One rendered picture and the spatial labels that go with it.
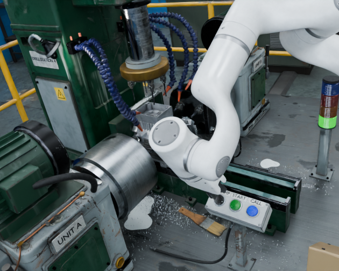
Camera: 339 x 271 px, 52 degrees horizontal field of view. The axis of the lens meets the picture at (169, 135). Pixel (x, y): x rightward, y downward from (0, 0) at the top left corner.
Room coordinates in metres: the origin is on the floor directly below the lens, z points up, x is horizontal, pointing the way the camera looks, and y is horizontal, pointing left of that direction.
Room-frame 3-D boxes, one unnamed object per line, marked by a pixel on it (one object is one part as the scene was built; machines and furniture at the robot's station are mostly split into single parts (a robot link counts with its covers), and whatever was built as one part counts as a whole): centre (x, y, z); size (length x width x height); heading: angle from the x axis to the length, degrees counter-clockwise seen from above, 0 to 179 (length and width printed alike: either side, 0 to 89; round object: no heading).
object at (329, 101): (1.10, -0.59, 1.14); 0.06 x 0.06 x 0.04
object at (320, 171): (1.10, -0.59, 1.01); 0.08 x 0.08 x 0.42; 50
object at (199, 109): (1.47, -0.19, 1.04); 0.41 x 0.25 x 0.25; 140
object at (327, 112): (1.10, -0.59, 1.10); 0.06 x 0.06 x 0.04
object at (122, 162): (0.94, 0.24, 1.04); 0.37 x 0.25 x 0.25; 140
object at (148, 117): (1.24, 0.05, 1.11); 0.12 x 0.11 x 0.07; 50
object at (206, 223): (0.95, -0.06, 0.80); 0.21 x 0.05 x 0.01; 42
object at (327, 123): (1.10, -0.59, 1.05); 0.06 x 0.06 x 0.04
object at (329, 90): (1.10, -0.59, 1.19); 0.06 x 0.06 x 0.04
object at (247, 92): (1.67, -0.36, 0.99); 0.35 x 0.31 x 0.37; 140
